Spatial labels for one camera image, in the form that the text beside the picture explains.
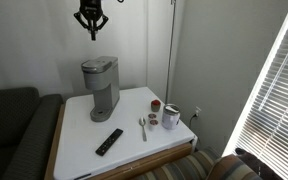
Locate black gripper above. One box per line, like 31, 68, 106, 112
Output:
72, 0, 110, 42

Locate grey single-serve coffee machine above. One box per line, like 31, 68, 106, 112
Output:
80, 55, 121, 123

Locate thin metal floor pole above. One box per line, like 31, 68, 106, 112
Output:
164, 0, 177, 105

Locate brown pod with red lid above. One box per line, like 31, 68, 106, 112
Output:
150, 99, 162, 113

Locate silver metal spoon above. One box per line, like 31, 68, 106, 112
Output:
138, 116, 148, 143

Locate wooden side table, white top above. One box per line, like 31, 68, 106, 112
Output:
43, 86, 199, 180

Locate black tv remote control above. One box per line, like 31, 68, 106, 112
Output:
95, 128, 125, 157

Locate lavender mug with clear lid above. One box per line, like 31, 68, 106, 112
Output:
161, 103, 182, 131

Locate dark grey fabric sofa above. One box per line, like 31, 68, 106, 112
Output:
0, 86, 65, 180

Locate striped fabric cushion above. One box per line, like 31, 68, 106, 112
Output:
130, 148, 264, 180

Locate white blind tilt wand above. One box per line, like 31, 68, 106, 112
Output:
257, 20, 288, 113

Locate white window blinds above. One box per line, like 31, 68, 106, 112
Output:
221, 0, 288, 180

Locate dark brown pillow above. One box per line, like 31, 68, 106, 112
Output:
234, 147, 285, 180

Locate white wall power outlet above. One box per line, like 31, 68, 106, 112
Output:
194, 106, 203, 118

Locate black power cord with plug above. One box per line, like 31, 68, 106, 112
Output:
188, 112, 199, 130

